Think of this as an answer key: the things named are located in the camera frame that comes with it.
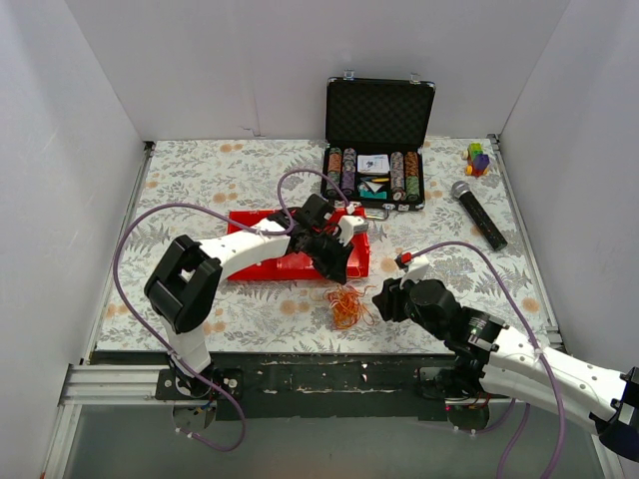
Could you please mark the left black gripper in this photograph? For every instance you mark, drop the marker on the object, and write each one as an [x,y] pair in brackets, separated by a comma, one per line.
[323,247]

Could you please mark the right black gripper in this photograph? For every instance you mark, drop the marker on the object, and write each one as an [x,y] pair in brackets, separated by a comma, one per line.
[394,303]

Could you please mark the red plastic compartment bin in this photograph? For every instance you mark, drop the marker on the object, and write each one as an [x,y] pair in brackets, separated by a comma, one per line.
[297,266]

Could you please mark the orange rubber band tangle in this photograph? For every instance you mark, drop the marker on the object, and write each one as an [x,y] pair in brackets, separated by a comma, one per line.
[347,306]

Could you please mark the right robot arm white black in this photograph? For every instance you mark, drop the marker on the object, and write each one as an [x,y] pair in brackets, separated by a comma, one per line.
[495,358]

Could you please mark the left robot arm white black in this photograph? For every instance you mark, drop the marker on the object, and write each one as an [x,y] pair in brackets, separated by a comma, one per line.
[183,286]

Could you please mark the white playing card box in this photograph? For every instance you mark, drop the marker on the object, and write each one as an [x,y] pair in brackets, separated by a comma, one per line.
[373,164]

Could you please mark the black handheld microphone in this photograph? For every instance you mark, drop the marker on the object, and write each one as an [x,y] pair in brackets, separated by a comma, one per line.
[462,192]

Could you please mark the black poker chip case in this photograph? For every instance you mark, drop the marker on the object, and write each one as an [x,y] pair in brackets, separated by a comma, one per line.
[373,117]

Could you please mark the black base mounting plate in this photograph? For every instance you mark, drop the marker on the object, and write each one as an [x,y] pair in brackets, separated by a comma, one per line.
[272,385]

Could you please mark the colourful toy block train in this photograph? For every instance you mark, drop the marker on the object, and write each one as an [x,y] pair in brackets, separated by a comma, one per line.
[477,161]

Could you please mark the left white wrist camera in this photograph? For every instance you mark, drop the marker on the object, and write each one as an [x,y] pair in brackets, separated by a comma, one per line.
[350,226]

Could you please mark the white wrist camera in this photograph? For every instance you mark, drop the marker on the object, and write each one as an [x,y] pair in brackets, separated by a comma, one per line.
[350,226]
[414,267]

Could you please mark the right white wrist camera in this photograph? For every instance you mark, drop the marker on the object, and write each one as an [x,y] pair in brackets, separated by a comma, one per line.
[414,267]

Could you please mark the aluminium frame rail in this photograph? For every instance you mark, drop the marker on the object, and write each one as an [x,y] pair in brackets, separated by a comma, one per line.
[110,385]

